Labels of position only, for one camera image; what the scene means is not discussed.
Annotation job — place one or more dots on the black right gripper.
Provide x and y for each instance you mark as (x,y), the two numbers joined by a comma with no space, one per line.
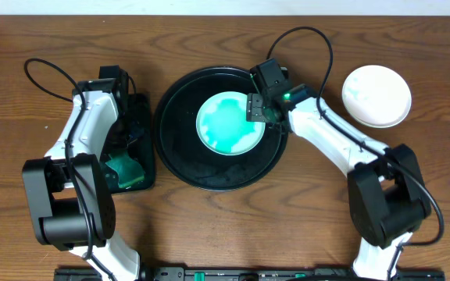
(255,108)

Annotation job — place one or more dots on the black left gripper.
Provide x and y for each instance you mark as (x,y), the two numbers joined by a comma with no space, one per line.
(130,130)

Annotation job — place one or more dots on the green yellow scrub sponge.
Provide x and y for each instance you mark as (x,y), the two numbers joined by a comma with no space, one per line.
(129,172)

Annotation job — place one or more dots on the pale green plate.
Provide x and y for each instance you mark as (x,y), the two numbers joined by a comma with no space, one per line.
(222,127)

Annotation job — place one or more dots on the white plate smeared green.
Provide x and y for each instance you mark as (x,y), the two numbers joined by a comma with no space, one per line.
(376,96)

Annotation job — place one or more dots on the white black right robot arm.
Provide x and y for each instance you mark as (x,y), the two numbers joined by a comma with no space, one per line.
(387,197)

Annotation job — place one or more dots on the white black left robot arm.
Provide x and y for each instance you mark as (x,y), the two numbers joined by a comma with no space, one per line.
(71,207)

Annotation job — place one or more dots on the dark green rectangular tray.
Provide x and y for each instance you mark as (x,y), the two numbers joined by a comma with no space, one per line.
(140,104)

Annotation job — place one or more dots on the round black tray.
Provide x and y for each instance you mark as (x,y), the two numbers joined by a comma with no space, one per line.
(184,154)

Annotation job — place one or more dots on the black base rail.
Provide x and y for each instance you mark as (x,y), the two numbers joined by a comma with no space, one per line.
(181,274)

